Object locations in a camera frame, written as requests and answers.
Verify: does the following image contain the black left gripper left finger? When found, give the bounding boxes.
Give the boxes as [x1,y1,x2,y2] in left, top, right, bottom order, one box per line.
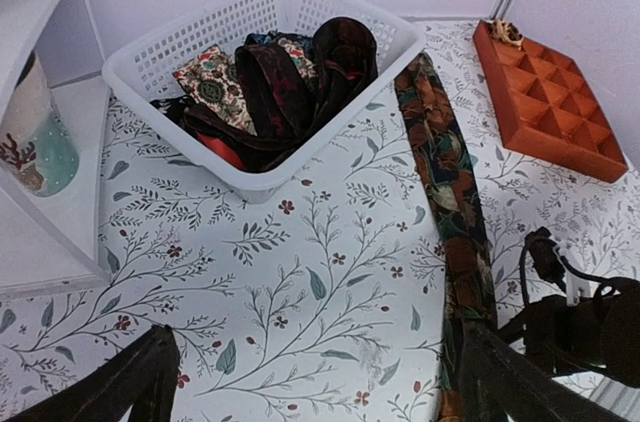
[10,325,180,421]

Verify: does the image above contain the black shiny tie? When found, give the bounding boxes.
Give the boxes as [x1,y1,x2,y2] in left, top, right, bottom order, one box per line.
[304,17,378,141]

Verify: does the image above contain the white plastic basket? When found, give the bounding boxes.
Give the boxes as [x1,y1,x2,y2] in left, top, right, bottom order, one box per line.
[102,0,425,204]

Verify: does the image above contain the floral table mat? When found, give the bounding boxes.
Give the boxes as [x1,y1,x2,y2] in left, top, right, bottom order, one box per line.
[0,19,640,422]

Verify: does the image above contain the orange compartment tray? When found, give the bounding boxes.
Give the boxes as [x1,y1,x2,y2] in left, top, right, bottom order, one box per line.
[473,21,628,183]

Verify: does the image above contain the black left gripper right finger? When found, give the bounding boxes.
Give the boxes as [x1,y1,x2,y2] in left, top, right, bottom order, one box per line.
[458,322,622,422]

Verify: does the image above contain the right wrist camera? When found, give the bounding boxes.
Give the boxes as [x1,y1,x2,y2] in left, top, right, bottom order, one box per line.
[519,227,603,307]

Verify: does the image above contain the rolled beige patterned tie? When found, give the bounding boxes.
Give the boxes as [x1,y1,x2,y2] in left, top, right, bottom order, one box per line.
[489,19,524,51]

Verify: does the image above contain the cream paisley tie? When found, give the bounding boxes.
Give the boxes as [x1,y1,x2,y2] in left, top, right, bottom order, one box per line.
[172,45,256,135]

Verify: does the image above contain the dark red patterned tie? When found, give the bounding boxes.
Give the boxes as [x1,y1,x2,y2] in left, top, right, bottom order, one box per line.
[183,43,315,173]

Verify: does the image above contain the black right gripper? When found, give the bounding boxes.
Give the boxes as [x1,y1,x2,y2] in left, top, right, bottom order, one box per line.
[499,279,639,387]

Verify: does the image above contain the white shelf with black top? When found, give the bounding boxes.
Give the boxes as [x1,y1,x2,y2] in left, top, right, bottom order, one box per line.
[1,0,110,299]

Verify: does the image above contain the green brown patterned tie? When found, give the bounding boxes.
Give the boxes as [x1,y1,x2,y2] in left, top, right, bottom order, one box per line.
[394,52,507,421]

